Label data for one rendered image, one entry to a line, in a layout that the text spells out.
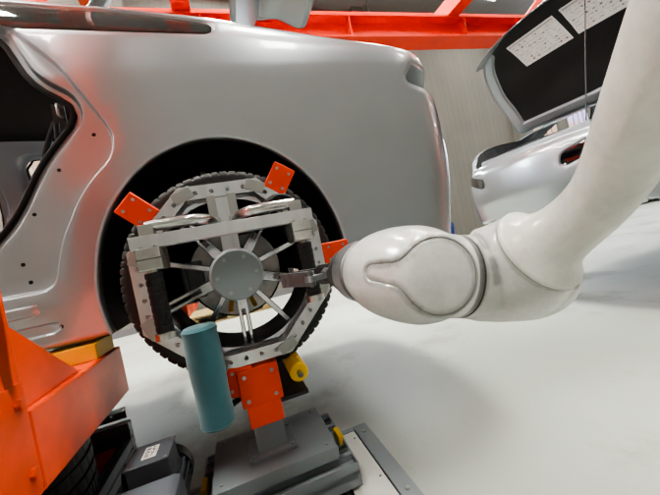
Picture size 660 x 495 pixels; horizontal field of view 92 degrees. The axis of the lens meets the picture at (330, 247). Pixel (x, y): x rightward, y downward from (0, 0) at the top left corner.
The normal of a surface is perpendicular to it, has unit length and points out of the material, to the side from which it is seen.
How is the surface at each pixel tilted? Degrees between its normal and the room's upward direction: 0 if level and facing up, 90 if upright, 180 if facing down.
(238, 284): 90
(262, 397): 90
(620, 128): 121
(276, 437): 90
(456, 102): 90
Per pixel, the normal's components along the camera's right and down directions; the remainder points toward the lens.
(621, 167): -0.57, 0.80
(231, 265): 0.29, -0.05
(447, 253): 0.25, -0.29
